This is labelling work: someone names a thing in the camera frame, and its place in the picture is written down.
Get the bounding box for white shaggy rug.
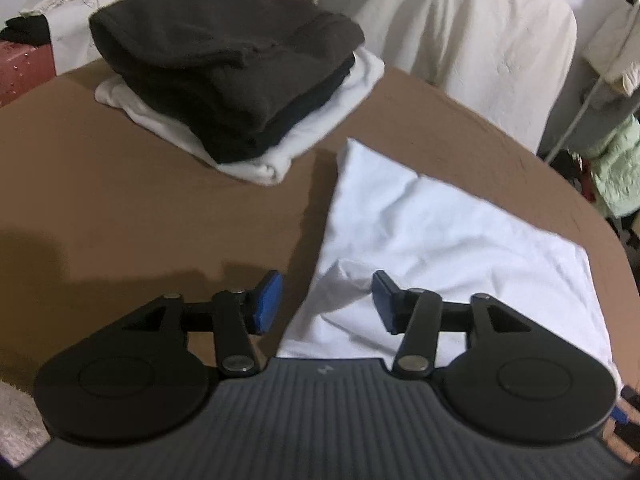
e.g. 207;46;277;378
0;379;52;467

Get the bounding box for red suitcase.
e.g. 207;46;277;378
0;41;54;107

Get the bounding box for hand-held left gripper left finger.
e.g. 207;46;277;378
120;269;284;377

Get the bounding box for hanging white jacket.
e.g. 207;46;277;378
581;0;640;97

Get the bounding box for black folded garment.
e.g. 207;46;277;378
199;54;357;164

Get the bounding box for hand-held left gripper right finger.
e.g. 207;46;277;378
371;269;534;381

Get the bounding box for dark brown folded garment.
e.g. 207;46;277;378
88;0;365;154

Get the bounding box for black cloth on suitcase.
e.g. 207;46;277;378
0;14;52;44

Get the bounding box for cream white folded garment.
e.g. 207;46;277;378
94;46;386;187

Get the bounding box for crumpled white clothes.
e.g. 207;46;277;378
19;0;132;67

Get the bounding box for white t-shirt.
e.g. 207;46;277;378
276;136;624;392

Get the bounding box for chair with white cover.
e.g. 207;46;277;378
320;0;579;155

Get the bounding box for light green garment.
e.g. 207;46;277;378
584;114;640;220

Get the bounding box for white metal rod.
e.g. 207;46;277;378
544;79;602;162

